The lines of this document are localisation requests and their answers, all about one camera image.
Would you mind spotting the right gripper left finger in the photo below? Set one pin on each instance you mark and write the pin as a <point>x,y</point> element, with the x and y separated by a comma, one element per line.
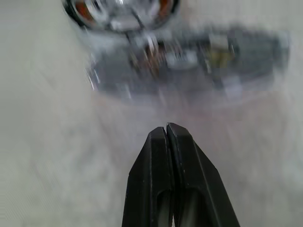
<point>149,177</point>

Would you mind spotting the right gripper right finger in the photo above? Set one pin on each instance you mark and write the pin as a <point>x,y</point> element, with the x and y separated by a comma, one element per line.
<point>196,177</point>

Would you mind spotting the copper wound motor stator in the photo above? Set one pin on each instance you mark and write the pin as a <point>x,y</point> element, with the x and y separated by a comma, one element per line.
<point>82,11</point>

